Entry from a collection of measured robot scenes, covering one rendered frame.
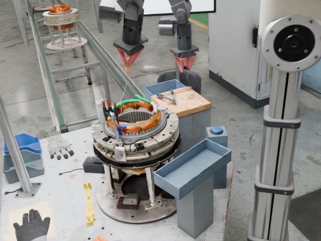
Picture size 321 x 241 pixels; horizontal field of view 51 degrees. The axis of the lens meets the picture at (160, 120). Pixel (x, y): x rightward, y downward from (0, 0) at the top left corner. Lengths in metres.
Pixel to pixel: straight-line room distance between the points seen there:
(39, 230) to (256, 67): 2.62
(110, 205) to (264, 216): 0.57
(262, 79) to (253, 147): 0.79
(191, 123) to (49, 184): 0.67
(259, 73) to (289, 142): 2.37
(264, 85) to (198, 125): 2.18
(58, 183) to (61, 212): 0.19
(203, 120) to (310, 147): 1.81
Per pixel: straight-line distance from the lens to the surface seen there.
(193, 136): 1.44
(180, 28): 1.34
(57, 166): 1.65
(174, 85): 1.65
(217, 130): 1.25
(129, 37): 1.04
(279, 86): 1.03
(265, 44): 0.92
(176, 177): 1.07
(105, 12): 1.02
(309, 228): 2.39
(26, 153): 1.70
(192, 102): 1.41
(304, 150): 3.06
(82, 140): 1.79
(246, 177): 2.69
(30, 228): 1.36
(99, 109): 1.22
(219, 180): 1.36
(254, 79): 3.48
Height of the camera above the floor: 1.71
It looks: 30 degrees down
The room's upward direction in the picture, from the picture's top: 5 degrees counter-clockwise
